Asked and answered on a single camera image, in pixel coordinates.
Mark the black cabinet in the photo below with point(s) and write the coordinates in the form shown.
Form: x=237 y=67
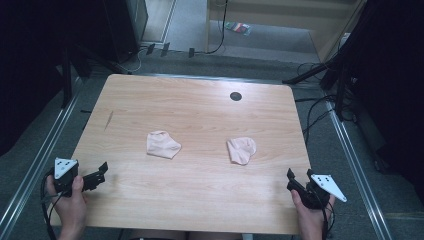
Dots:
x=126 y=26

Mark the colourful packet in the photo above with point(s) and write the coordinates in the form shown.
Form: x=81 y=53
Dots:
x=238 y=28

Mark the person's right hand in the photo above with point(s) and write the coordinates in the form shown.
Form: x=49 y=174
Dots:
x=311 y=220

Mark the black round table grommet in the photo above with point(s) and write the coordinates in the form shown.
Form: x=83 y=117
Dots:
x=236 y=96

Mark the black tripod stand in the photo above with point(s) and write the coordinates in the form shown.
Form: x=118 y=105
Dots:
x=340 y=90

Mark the pink sock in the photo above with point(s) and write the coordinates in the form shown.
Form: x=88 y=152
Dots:
x=162 y=145
x=240 y=150

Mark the person's left hand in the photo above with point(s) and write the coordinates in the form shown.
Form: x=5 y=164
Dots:
x=68 y=206

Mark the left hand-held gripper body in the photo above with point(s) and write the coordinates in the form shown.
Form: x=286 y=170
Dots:
x=63 y=168

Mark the black metal stand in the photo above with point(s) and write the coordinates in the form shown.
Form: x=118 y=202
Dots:
x=66 y=80

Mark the beige wooden frame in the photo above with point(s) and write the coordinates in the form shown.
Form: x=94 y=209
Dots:
x=328 y=40

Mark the dark curtain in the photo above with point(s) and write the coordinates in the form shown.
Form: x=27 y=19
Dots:
x=30 y=66
x=390 y=83

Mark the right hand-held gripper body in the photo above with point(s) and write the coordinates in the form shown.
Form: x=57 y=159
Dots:
x=325 y=186

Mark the metal floor rail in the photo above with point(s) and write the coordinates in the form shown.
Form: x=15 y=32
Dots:
x=36 y=163
x=358 y=170

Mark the black plug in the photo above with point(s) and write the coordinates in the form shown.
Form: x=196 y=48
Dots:
x=165 y=49
x=150 y=49
x=191 y=52

